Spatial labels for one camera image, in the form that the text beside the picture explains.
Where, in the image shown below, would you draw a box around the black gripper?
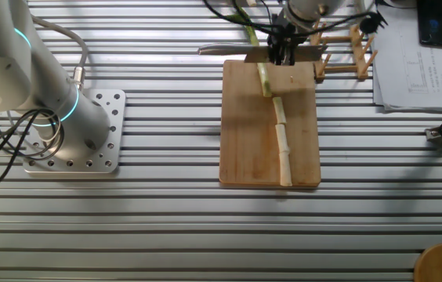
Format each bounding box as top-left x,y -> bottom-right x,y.
266,21 -> 299,67

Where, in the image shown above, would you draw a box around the steel cleaver knife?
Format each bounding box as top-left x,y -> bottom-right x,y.
197,42 -> 329,65

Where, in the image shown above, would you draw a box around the long scallion with green top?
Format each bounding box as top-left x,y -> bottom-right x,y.
230,6 -> 274,99

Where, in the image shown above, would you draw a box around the pale green scallion piece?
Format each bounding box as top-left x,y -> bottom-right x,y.
271,96 -> 288,126

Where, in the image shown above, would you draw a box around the wooden knife rack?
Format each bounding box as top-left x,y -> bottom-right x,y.
309,19 -> 379,83

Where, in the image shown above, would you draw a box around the short white scallion piece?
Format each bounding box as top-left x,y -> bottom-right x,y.
274,123 -> 292,154

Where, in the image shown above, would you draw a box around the wooden cutting board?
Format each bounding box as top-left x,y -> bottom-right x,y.
219,59 -> 322,189

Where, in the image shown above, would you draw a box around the white scallion root end piece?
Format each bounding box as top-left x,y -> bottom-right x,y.
278,150 -> 294,188

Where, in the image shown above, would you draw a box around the white paper sheets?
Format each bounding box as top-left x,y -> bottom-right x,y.
373,7 -> 442,114

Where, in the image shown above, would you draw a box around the black smartphone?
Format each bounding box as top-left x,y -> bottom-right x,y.
416,0 -> 442,48

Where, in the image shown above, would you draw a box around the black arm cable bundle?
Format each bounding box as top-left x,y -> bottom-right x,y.
203,0 -> 389,40

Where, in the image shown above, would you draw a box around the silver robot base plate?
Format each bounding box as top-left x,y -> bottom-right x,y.
23,89 -> 127,175

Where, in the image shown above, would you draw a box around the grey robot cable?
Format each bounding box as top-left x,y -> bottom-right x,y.
32,16 -> 89,92

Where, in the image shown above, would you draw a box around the black cables at robot base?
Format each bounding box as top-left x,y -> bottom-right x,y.
0,109 -> 65,197

